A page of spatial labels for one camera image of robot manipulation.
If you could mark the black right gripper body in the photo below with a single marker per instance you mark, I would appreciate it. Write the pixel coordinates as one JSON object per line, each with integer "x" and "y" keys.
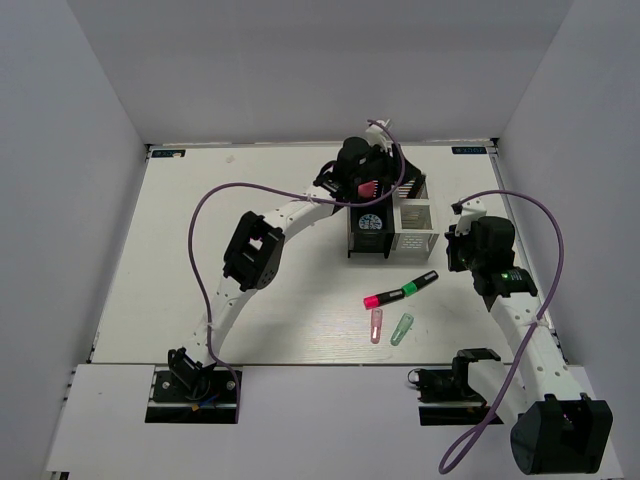
{"x": 462, "y": 253}

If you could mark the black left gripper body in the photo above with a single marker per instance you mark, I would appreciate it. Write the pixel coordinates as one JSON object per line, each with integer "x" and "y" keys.
{"x": 379, "y": 167}

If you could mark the green cap black highlighter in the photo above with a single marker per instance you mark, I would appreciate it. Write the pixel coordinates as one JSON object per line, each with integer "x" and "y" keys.
{"x": 419, "y": 283}

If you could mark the pink cap black highlighter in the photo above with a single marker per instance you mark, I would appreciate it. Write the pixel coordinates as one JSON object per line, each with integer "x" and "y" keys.
{"x": 381, "y": 299}

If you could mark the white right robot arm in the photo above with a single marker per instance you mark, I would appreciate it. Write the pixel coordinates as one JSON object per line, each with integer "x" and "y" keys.
{"x": 556, "y": 427}

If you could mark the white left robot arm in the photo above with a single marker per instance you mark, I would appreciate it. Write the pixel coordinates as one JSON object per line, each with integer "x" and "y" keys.
{"x": 251, "y": 262}

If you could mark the right blue table label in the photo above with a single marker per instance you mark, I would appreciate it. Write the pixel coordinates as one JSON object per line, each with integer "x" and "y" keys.
{"x": 469, "y": 150}

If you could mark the blue table label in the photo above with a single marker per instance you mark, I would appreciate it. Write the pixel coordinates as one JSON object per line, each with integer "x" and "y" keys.
{"x": 469, "y": 150}
{"x": 168, "y": 153}

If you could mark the white slotted organizer container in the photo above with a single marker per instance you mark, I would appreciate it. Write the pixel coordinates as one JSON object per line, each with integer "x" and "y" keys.
{"x": 415, "y": 227}

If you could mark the black organizer container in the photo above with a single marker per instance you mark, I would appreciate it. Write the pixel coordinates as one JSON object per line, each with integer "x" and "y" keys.
{"x": 371, "y": 242}

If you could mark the left blue table label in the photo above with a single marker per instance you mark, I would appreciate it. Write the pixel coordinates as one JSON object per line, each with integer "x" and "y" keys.
{"x": 168, "y": 153}

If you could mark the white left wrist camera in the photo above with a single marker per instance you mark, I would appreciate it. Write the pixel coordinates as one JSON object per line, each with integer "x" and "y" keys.
{"x": 376, "y": 134}

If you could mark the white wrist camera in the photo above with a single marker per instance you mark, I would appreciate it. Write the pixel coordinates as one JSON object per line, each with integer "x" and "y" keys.
{"x": 467, "y": 212}
{"x": 376, "y": 134}

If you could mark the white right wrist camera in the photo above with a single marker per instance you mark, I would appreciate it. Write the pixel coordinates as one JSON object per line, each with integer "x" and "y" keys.
{"x": 467, "y": 212}

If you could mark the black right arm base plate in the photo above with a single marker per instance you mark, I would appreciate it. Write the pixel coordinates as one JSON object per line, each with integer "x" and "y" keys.
{"x": 442, "y": 402}

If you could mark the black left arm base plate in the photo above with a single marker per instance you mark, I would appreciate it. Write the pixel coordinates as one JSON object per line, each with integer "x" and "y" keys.
{"x": 212, "y": 403}

